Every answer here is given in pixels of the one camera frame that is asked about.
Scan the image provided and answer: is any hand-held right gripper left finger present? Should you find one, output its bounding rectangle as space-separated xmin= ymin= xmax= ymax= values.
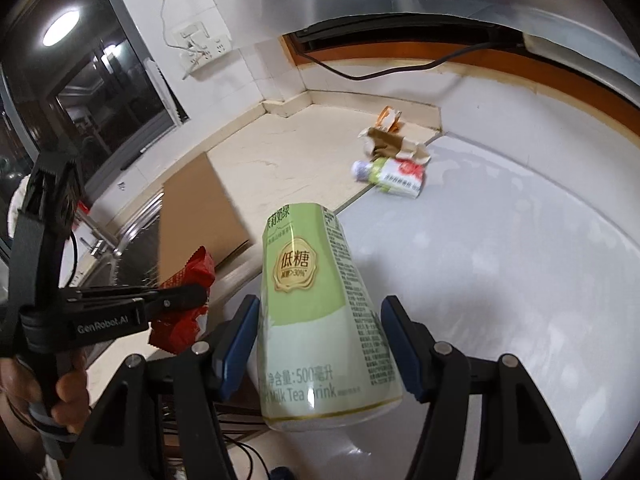
xmin=77 ymin=294 xmax=261 ymax=480

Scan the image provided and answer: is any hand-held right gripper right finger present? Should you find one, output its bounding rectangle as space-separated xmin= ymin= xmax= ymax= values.
xmin=381 ymin=295 xmax=608 ymax=480

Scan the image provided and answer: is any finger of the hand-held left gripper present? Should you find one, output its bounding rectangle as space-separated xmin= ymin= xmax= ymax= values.
xmin=57 ymin=282 xmax=210 ymax=323

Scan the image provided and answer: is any red snack packet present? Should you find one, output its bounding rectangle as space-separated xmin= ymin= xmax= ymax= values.
xmin=147 ymin=246 xmax=217 ymax=352

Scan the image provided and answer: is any green milk tea cup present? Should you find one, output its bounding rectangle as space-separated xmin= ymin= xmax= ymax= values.
xmin=255 ymin=202 xmax=405 ymax=433

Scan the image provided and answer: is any person's left hand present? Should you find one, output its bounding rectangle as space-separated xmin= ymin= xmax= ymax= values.
xmin=0 ymin=350 xmax=90 ymax=433

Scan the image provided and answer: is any steel sink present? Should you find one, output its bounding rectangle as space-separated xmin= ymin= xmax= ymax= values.
xmin=70 ymin=195 xmax=166 ymax=291

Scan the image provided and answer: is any steel faucet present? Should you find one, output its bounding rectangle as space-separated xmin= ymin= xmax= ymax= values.
xmin=80 ymin=235 xmax=123 ymax=261

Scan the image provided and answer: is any brown cardboard sheet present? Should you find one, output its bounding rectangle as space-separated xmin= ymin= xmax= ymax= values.
xmin=157 ymin=152 xmax=251 ymax=283

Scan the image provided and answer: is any small green label bottle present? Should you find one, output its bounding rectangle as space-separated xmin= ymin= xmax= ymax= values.
xmin=351 ymin=156 xmax=427 ymax=200

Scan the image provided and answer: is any crumpled brown paper bag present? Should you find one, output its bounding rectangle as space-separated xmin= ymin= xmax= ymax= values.
xmin=357 ymin=125 xmax=432 ymax=165

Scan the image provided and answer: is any orange white wrapper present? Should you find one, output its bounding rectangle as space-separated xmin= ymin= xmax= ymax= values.
xmin=375 ymin=106 xmax=403 ymax=133

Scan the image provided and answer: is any thin black cable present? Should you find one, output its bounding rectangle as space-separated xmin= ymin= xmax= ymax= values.
xmin=220 ymin=432 xmax=273 ymax=480

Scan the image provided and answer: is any aluminium frame window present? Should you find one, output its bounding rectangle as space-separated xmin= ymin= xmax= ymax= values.
xmin=0 ymin=0 xmax=191 ymax=261

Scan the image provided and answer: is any white wall socket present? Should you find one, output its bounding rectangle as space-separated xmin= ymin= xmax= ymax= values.
xmin=172 ymin=20 xmax=233 ymax=78

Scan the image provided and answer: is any white cable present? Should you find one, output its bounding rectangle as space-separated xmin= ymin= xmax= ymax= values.
xmin=150 ymin=0 xmax=201 ymax=81

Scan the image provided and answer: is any orange wooden frame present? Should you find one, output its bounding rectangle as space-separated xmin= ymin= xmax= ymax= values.
xmin=281 ymin=30 xmax=640 ymax=138

